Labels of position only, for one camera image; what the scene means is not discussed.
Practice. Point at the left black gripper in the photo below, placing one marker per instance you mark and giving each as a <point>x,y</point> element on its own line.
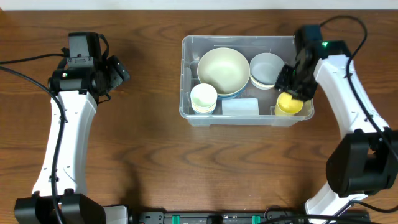
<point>117,71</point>

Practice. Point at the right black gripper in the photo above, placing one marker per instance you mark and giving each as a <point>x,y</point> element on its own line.
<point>296,86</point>

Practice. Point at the yellow plastic cup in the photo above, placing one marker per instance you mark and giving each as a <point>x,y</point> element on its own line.
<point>199,108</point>
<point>287,106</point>

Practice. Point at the grey small bowl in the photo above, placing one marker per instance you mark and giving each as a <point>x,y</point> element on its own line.
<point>265,68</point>

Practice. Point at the white small bowl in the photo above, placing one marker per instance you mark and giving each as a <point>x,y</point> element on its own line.
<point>259,87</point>

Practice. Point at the beige large bowl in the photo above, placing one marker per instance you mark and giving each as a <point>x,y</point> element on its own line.
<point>226,69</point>

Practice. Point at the dark blue large bowl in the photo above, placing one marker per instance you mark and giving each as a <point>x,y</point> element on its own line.
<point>228,97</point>

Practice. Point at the cream plastic cup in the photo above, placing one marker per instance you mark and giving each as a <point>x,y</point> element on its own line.
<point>203,96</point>

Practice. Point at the pink plastic cup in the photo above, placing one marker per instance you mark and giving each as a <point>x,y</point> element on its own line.
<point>203,112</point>

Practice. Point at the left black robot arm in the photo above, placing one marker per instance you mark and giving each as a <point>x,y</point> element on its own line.
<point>59,195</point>

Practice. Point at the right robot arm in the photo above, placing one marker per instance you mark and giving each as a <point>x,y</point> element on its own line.
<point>365,161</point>

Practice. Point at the white label on bin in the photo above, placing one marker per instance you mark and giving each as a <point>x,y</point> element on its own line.
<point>240,107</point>

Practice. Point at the clear plastic storage bin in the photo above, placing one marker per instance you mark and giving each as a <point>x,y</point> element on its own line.
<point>196,46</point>

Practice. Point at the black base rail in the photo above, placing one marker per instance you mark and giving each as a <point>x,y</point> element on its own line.
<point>161,217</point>

